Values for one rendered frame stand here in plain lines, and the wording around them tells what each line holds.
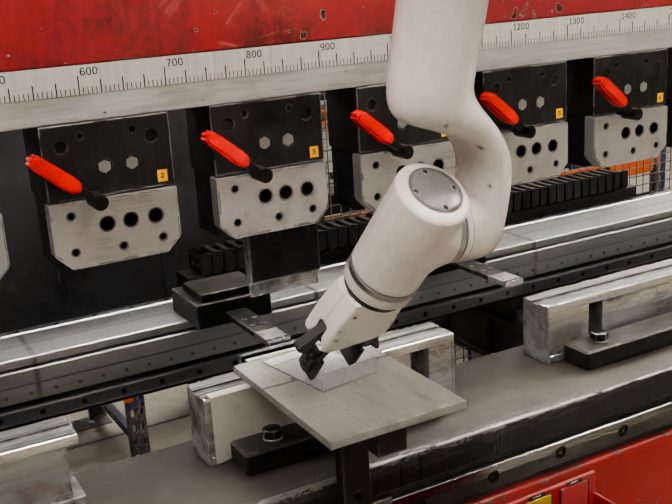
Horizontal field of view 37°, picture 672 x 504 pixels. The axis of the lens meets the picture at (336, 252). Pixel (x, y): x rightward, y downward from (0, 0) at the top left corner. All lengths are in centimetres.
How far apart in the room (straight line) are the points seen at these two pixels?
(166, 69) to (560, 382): 75
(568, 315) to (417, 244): 61
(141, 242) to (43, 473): 30
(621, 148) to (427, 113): 63
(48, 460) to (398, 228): 52
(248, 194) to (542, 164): 46
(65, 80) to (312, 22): 31
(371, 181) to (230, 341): 40
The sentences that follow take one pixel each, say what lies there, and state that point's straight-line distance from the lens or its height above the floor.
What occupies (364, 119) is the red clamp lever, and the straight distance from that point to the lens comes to 124.
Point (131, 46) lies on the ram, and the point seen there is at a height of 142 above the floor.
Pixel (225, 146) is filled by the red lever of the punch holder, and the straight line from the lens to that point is 116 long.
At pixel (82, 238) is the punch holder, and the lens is 116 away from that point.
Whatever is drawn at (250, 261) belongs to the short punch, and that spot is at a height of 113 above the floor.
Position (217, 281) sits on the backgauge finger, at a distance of 154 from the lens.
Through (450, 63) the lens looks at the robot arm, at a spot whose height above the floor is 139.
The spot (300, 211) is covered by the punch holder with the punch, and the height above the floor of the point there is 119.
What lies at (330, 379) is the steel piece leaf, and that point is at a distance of 120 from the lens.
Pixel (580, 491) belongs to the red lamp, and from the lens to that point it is 136.
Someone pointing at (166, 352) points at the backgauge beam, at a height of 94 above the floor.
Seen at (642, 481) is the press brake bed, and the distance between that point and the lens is 164.
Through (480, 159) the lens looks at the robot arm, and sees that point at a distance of 106.
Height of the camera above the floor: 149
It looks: 16 degrees down
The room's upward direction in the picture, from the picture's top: 3 degrees counter-clockwise
